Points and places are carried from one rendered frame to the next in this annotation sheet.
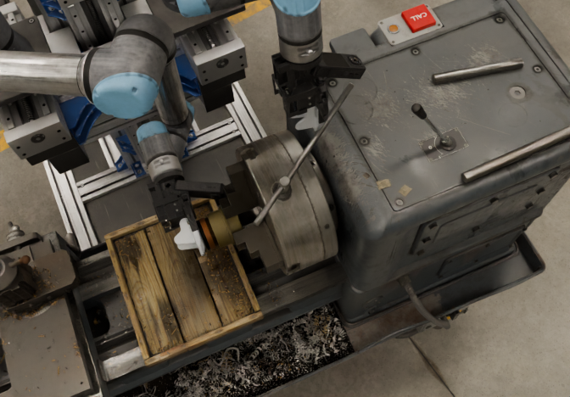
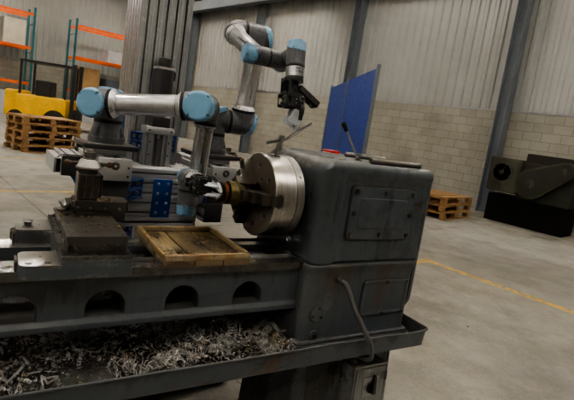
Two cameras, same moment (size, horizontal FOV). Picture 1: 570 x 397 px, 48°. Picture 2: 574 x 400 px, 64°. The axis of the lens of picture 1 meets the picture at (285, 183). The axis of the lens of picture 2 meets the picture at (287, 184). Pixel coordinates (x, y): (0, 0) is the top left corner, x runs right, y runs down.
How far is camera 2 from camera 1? 1.58 m
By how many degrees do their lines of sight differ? 57
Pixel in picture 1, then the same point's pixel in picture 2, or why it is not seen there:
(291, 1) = (296, 42)
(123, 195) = not seen: hidden behind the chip
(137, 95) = (208, 99)
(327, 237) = (300, 185)
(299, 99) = (292, 96)
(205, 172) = not seen: hidden behind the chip
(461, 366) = not seen: outside the picture
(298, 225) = (284, 169)
